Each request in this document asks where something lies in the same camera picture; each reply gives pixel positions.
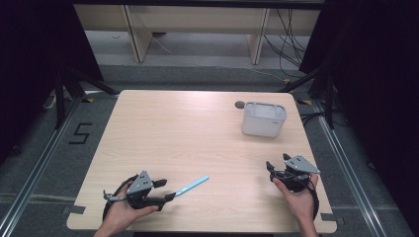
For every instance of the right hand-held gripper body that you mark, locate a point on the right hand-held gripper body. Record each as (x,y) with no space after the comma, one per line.
(298,171)

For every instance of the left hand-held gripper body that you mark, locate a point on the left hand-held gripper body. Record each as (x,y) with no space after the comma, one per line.
(140,186)

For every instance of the light blue toothbrush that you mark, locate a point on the light blue toothbrush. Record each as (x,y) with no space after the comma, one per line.
(192,186)

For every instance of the white plastic container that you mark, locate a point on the white plastic container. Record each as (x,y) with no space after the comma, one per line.
(263,120)

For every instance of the person's left hand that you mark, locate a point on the person's left hand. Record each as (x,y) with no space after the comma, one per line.
(123,214)

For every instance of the person's right hand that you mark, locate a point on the person's right hand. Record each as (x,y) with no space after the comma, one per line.
(299,204)

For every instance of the round dark table grommet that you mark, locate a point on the round dark table grommet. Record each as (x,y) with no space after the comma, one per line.
(239,105)

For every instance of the black metal stand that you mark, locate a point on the black metal stand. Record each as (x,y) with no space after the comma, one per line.
(62,95)
(326,95)

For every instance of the black curtain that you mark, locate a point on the black curtain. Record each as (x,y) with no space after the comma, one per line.
(378,65)
(33,49)

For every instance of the beige wooden desk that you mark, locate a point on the beige wooden desk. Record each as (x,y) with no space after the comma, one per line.
(197,19)

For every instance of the metal floor rail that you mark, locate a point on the metal floor rail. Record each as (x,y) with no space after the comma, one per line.
(36,171)
(349,171)

